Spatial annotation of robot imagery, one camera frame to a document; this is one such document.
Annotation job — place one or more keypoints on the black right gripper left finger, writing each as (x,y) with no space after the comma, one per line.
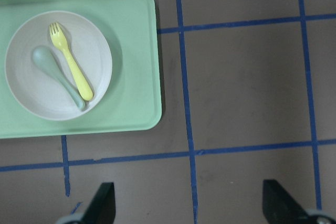
(102,208)

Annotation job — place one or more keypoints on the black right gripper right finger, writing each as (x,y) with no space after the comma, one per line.
(279,206)

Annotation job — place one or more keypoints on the white round plate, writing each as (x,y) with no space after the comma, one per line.
(39,93)

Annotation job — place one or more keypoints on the yellow plastic fork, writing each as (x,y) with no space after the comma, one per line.
(60,41)

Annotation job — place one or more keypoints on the pale green plastic spoon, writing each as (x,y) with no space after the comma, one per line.
(46,62)

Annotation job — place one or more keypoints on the light green plastic tray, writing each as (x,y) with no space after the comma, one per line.
(133,98)

